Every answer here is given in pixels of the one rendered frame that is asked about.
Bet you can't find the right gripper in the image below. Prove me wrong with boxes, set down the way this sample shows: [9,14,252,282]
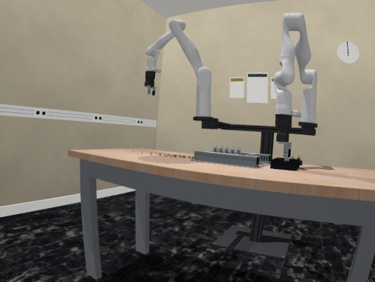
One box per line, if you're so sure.
[145,65,161,95]

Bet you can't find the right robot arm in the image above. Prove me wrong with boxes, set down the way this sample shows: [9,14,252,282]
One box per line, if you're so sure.
[146,19,211,117]

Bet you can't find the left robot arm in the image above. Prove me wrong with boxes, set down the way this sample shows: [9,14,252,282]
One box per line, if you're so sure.
[274,13,317,123]

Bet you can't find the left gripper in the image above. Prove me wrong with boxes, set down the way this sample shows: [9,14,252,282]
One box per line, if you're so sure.
[275,103,301,158]

